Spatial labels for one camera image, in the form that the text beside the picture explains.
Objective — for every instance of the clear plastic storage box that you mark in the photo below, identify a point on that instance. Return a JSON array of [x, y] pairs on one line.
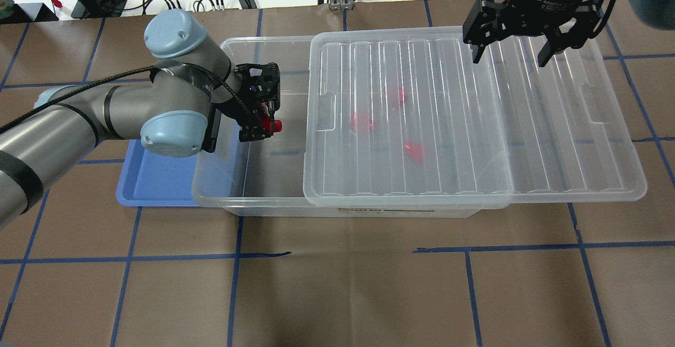
[[264, 178]]

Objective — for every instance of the clear plastic box lid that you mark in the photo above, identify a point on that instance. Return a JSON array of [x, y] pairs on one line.
[[497, 133]]

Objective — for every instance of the blue plastic tray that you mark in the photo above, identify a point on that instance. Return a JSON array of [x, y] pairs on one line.
[[151, 180]]

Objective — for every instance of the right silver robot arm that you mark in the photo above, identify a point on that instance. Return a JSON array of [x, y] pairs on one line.
[[657, 14]]

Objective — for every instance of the red block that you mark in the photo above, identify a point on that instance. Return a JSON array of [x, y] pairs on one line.
[[397, 98], [360, 123], [414, 152], [271, 125]]

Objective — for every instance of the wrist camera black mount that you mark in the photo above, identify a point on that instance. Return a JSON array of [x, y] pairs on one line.
[[259, 81]]

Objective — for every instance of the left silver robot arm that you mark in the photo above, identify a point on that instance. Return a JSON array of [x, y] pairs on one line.
[[173, 107]]

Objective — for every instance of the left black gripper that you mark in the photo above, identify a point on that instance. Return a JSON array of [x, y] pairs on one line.
[[257, 128]]

